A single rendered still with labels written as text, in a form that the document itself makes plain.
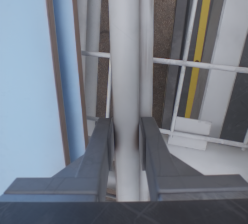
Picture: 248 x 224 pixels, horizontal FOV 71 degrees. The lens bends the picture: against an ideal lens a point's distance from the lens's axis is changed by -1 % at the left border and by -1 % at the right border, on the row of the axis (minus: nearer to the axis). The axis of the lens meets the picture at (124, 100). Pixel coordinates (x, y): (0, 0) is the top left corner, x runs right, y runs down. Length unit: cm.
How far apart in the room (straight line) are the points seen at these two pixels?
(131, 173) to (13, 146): 11
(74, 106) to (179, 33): 24
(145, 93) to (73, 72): 7
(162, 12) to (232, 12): 47
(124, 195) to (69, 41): 14
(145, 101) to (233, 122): 27
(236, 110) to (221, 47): 19
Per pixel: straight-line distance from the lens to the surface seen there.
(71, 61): 16
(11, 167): 21
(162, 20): 68
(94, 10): 31
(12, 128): 19
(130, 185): 17
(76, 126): 18
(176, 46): 35
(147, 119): 15
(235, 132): 41
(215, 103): 24
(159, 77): 68
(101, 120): 15
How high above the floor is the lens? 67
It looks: 70 degrees down
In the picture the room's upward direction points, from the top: 139 degrees counter-clockwise
